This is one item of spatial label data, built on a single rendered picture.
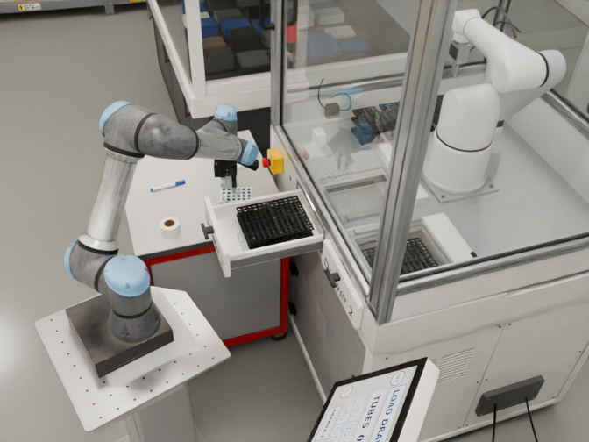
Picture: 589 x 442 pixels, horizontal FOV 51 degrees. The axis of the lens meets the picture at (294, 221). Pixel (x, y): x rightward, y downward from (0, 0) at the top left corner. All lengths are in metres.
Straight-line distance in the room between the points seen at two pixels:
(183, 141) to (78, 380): 0.75
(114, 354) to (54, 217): 1.84
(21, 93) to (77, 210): 1.36
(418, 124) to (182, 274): 1.30
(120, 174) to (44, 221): 1.88
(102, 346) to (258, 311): 0.90
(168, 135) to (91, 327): 0.64
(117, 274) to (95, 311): 0.26
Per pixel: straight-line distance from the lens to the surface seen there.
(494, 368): 2.34
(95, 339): 1.93
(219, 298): 2.51
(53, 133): 4.28
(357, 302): 1.84
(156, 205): 2.40
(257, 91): 2.77
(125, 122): 1.74
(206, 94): 2.72
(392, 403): 1.39
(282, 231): 2.06
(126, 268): 1.79
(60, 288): 3.25
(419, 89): 1.28
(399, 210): 1.46
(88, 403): 1.90
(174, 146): 1.70
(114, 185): 1.79
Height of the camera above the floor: 2.33
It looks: 43 degrees down
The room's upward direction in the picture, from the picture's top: 2 degrees clockwise
